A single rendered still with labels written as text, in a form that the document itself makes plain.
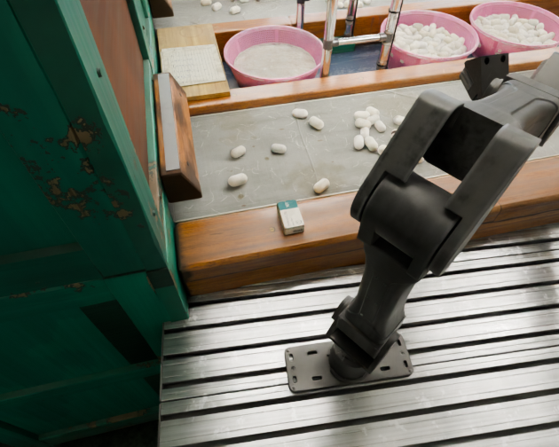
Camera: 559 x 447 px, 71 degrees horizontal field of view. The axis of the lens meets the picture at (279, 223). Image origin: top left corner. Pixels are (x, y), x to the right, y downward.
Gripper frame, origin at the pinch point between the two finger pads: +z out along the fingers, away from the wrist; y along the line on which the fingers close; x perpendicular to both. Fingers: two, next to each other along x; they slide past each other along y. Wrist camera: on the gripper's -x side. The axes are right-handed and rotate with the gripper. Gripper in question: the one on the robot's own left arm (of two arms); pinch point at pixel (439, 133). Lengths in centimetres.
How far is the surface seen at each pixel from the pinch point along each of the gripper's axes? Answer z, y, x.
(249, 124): 26.2, 30.3, -6.8
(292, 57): 47, 14, -23
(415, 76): 29.3, -12.5, -12.4
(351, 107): 26.9, 5.6, -7.2
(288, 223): -1.7, 29.5, 10.7
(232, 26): 56, 28, -35
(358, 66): 51, -7, -19
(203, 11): 69, 34, -43
